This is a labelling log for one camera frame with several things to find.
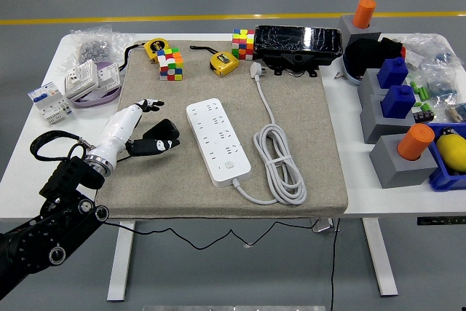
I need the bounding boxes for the blue block with knob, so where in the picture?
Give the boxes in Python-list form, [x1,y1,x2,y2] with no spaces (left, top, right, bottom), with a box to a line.
[380,84,416,119]
[376,56,409,90]

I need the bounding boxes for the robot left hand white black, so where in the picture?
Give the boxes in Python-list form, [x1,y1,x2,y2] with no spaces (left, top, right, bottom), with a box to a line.
[93,98,181,162]

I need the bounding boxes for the blue plastic bin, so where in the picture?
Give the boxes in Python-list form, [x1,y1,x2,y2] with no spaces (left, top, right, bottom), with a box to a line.
[426,122,466,192]

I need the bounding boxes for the white switch panel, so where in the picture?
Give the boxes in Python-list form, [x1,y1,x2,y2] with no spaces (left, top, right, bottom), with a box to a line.
[95,62,121,90]

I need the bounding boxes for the white table leg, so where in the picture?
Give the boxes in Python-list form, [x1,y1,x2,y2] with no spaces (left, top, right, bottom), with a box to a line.
[106,220,136,302]
[362,218,399,297]

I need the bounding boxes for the yellow rounded object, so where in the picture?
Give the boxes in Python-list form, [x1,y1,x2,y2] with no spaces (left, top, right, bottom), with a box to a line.
[435,132,466,174]

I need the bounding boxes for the white wall socket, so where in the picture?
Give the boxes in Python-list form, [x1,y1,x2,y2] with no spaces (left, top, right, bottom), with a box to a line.
[64,58,100,100]

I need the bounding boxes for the yellow tape measure round label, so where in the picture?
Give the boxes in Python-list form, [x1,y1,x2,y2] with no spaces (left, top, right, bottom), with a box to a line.
[122,37,172,70]

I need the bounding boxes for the orange cylinder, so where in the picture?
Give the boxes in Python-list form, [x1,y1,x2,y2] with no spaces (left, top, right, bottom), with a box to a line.
[396,123,436,162]
[351,0,377,30]

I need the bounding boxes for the black power adapter plug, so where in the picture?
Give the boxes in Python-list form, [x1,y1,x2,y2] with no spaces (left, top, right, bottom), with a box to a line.
[142,118,180,141]

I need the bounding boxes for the clear bag blue parts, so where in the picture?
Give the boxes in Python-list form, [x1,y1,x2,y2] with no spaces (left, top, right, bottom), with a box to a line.
[424,65,459,106]

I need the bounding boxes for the silver under-table bracket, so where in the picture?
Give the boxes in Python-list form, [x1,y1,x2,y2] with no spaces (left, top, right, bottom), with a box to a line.
[312,218,341,234]

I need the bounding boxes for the clear bag brown parts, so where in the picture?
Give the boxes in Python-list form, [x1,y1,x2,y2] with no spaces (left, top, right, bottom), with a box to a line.
[443,102,466,122]

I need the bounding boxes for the colourful puzzle cube twisted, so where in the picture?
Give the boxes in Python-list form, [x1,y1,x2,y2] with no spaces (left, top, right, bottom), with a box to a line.
[157,47,185,82]

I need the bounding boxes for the black table control panel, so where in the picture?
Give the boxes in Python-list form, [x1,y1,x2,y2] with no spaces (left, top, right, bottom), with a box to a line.
[416,216,466,226]

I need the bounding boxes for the colourful puzzle cube tall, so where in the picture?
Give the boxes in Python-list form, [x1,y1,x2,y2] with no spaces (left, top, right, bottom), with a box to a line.
[231,28,256,61]

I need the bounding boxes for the thin black adapter cord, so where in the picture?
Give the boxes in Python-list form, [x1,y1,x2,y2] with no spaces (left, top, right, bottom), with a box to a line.
[96,154,317,251]

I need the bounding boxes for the plastic bag of metal nuts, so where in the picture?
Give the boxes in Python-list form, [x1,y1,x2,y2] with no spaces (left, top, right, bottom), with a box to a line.
[60,25,135,71]

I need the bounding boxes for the white blue circuit breaker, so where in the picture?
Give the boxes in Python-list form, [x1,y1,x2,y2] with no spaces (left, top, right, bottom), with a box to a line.
[27,81,74,125]

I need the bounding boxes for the white power strip cord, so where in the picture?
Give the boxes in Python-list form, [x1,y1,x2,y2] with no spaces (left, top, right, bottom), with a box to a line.
[232,61,309,207]

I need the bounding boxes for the yellow tape measure square label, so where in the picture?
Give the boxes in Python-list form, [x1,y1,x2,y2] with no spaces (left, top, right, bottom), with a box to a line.
[189,44,240,77]

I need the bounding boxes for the black hanging cable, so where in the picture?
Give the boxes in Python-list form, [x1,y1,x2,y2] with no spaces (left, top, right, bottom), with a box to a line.
[329,218,341,311]

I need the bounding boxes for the grey block with hole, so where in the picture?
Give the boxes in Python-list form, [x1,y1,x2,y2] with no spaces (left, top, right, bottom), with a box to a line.
[359,94,416,144]
[368,133,439,190]
[337,15,382,48]
[357,68,390,103]

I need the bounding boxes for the white power strip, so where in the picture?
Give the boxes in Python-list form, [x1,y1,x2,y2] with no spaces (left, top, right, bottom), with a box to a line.
[186,98,253,189]

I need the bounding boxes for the clear plastic parts bag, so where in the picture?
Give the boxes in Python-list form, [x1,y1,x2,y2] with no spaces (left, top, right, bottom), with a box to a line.
[400,33,456,70]

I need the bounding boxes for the black cloth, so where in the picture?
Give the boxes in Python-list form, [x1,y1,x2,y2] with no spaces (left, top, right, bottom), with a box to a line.
[344,36,406,75]

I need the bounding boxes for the black cracked glossy device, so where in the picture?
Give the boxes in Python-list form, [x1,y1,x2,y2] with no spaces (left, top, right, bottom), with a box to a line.
[253,25,344,78]

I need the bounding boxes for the small black component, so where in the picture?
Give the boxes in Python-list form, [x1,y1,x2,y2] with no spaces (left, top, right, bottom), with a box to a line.
[413,103,435,123]

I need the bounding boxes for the grey-brown mat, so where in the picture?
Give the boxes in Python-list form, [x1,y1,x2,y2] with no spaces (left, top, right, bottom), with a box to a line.
[95,39,350,220]

